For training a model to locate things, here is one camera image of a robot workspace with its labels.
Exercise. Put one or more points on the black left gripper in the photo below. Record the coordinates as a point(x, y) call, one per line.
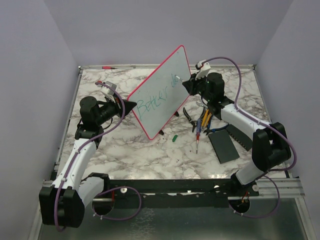
point(128, 106)

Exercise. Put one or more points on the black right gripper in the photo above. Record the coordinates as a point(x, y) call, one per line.
point(190, 84)

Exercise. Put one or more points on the pink framed whiteboard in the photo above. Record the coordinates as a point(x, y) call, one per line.
point(160, 95)

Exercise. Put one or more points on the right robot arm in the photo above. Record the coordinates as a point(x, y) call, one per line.
point(270, 146)

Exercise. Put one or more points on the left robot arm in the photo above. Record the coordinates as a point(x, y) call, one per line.
point(63, 203)

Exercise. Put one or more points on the silver open-end wrench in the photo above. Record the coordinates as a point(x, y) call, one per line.
point(201, 105)

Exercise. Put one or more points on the yellow black utility knife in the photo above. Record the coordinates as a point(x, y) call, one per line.
point(206, 118)

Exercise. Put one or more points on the blue transparent screwdriver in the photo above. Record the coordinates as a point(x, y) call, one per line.
point(198, 133)

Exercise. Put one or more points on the black flat box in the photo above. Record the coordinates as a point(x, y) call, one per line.
point(223, 146)

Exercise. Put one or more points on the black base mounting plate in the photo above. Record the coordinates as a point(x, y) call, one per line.
point(172, 193)

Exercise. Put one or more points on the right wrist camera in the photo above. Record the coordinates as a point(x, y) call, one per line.
point(203, 68)

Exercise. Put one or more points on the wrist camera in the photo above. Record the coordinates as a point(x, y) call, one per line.
point(107, 89)
point(203, 68)

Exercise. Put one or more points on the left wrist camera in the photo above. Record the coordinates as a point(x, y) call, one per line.
point(107, 89)

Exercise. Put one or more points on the black grey handled pliers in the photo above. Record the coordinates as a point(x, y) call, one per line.
point(189, 119)

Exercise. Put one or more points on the red marker at wall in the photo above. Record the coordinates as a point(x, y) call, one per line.
point(108, 68)

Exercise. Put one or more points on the black network switch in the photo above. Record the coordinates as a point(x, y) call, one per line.
point(239, 137)

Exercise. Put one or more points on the aluminium frame rail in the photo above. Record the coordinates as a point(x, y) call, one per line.
point(288, 188)

